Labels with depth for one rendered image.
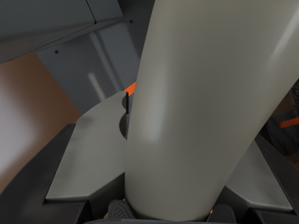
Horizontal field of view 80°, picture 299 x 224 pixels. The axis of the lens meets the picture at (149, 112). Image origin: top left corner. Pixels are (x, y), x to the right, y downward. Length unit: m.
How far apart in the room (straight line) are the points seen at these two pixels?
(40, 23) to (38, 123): 1.18
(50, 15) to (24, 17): 0.07
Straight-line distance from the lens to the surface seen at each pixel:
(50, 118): 1.44
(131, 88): 1.09
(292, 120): 0.62
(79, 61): 1.13
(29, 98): 1.43
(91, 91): 1.17
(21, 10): 0.37
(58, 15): 0.45
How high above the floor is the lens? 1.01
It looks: 60 degrees down
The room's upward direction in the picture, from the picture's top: 171 degrees counter-clockwise
